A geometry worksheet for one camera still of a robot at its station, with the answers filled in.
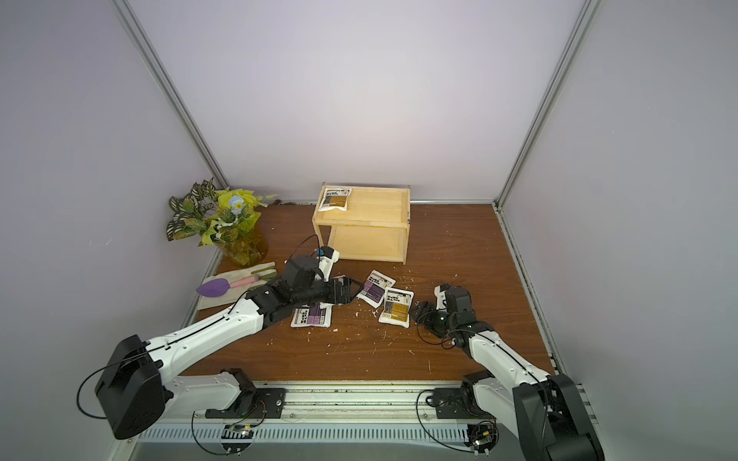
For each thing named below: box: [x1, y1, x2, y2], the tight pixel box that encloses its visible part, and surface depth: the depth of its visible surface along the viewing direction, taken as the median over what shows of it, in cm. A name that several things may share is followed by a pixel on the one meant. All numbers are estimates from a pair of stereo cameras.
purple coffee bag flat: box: [290, 301, 335, 328], surface depth 89 cm
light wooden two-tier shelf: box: [312, 182, 412, 266], surface depth 96 cm
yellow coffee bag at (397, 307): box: [378, 287, 416, 329], surface depth 91 cm
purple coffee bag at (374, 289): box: [356, 268, 397, 309], surface depth 97 cm
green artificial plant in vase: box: [166, 177, 278, 267], surface depth 91 cm
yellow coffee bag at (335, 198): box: [318, 187, 353, 213], surface depth 94 cm
